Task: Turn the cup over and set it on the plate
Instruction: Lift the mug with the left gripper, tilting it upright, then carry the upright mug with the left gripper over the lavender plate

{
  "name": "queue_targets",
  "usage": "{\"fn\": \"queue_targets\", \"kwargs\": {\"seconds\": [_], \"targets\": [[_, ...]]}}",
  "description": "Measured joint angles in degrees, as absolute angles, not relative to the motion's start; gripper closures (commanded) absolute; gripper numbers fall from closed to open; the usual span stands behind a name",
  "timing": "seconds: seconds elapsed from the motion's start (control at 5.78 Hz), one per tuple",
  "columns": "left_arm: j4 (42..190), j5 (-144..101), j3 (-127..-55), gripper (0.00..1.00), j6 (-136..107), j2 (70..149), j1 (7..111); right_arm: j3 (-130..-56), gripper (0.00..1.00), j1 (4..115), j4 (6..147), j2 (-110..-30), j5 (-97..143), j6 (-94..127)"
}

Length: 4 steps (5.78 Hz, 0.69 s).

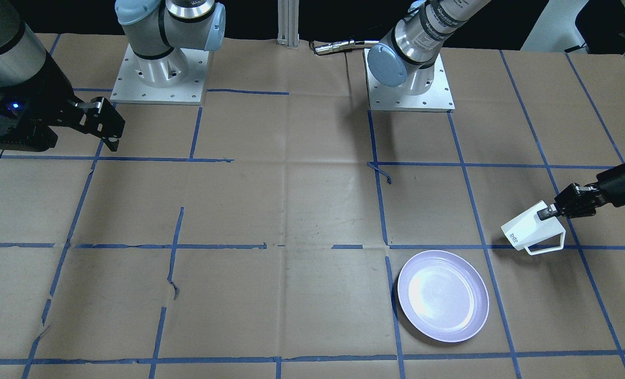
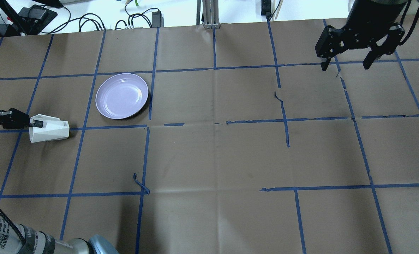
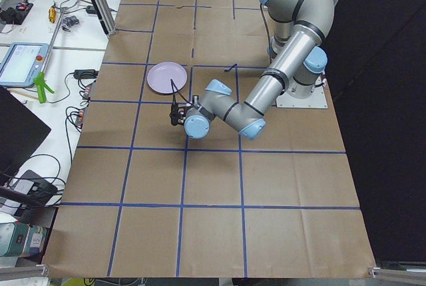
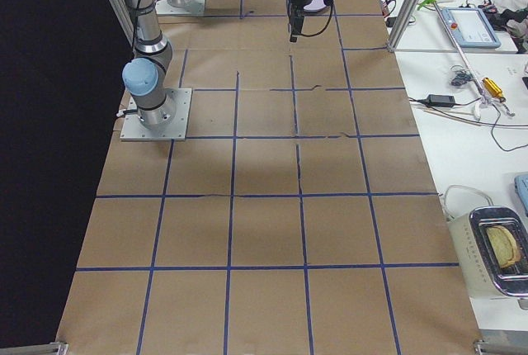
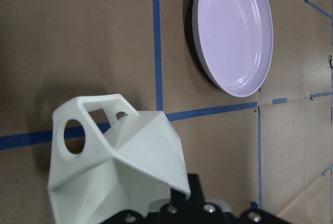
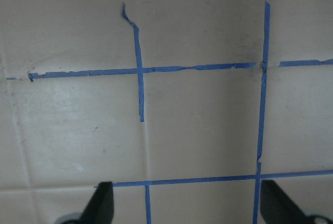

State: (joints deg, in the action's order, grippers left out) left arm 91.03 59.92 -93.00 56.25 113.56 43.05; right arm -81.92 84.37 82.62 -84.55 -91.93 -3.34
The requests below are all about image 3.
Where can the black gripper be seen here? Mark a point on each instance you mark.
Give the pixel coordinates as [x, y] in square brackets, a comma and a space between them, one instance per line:
[180, 115]

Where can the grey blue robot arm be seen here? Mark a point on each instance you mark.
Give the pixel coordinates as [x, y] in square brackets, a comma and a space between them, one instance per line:
[312, 21]

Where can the lilac round plate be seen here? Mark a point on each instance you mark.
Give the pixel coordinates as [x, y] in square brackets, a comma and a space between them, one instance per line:
[167, 77]

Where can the brown paper table cover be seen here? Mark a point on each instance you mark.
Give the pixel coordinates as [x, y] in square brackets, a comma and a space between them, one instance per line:
[142, 199]

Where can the black power adapter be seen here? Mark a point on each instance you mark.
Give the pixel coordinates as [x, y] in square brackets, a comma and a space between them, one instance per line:
[80, 74]

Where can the grey metal clip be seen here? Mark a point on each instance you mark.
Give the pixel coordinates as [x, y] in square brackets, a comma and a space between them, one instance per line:
[69, 22]

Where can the black monitor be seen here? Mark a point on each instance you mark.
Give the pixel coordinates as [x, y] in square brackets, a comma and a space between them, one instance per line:
[22, 132]

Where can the teach pendant tablet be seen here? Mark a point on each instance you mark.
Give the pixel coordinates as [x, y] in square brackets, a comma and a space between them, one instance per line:
[22, 63]

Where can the yellow utility knife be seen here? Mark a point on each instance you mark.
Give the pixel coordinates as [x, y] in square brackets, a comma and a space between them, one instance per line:
[52, 14]

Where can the black electronics box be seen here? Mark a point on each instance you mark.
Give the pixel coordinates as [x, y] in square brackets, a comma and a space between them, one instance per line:
[16, 15]

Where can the green white box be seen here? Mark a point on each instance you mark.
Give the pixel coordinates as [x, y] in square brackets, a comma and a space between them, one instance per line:
[22, 239]

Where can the green handled long tool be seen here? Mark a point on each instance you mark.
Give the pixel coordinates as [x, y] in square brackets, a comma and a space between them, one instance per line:
[39, 80]

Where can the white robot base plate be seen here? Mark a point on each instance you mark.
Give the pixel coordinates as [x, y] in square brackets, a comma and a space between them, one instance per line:
[306, 90]

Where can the black device with cables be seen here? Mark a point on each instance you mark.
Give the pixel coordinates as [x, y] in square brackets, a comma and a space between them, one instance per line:
[31, 190]

